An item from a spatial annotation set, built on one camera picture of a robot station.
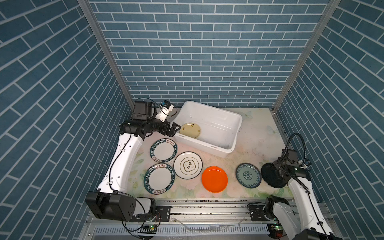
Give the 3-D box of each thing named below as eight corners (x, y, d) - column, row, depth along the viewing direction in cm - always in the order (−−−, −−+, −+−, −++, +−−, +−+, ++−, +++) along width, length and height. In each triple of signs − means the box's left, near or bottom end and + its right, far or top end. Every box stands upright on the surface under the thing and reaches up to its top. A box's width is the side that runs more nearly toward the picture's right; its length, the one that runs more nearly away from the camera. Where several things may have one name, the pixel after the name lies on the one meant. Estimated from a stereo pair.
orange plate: (201, 193, 82) (201, 192, 80) (201, 167, 91) (201, 166, 90) (228, 193, 82) (229, 192, 80) (225, 167, 92) (226, 166, 90)
